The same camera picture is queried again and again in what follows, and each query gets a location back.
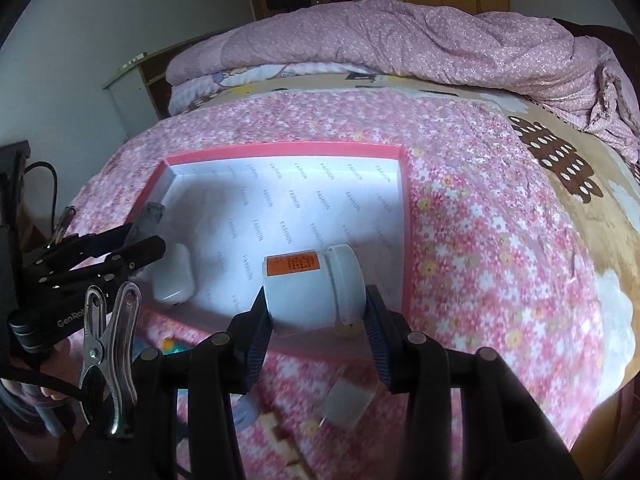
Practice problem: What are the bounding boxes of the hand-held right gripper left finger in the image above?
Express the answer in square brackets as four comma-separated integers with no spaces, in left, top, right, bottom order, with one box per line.
[135,285,274,480]

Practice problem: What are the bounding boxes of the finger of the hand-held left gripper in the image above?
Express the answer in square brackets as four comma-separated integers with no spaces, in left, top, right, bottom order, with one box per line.
[37,235,167,293]
[25,222,135,273]

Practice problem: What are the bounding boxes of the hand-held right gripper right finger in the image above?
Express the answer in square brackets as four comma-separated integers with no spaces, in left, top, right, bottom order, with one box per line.
[364,285,583,480]

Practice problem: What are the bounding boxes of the white earbud case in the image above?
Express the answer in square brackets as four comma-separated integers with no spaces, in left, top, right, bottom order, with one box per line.
[151,242,197,307]

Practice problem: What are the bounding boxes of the speckled grey-teal pouch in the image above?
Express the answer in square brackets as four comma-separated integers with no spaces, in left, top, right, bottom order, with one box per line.
[125,202,167,256]

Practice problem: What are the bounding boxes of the white bottle with orange label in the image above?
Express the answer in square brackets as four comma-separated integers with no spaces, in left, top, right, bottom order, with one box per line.
[262,244,370,337]

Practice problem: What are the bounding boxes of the pink box with white lining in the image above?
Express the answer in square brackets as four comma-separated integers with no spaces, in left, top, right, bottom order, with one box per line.
[122,144,412,356]

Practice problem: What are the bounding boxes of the person's left hand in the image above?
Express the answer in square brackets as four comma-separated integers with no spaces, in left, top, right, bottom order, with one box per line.
[30,342,76,403]

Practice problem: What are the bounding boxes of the small clear packet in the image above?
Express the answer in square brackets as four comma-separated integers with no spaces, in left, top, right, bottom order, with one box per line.
[315,377,377,430]

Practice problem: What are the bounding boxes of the large metal spring clip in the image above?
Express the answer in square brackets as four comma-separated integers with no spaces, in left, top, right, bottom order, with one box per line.
[77,281,143,440]

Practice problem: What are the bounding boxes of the pale round container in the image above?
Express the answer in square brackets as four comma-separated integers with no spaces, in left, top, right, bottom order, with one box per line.
[232,392,261,431]

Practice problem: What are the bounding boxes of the small colourful toy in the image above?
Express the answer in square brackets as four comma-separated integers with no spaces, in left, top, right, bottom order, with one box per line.
[160,337,196,358]

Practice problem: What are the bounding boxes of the black stand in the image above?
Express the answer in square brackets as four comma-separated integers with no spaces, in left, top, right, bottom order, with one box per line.
[0,141,32,311]

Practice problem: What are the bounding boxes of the light wooden blocks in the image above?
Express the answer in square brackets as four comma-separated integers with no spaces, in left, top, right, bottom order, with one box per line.
[260,410,306,466]

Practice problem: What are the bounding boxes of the wooden bedside cabinet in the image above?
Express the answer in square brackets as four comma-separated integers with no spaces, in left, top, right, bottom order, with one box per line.
[102,42,201,146]

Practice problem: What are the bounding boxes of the pink dotted quilt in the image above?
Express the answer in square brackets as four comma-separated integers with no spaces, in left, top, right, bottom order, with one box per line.
[165,0,640,166]

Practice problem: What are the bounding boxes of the dark wooden headboard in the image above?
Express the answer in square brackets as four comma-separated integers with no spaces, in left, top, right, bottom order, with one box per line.
[552,17,636,43]

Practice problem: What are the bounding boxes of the black cable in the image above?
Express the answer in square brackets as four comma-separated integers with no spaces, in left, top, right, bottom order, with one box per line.
[22,161,61,221]

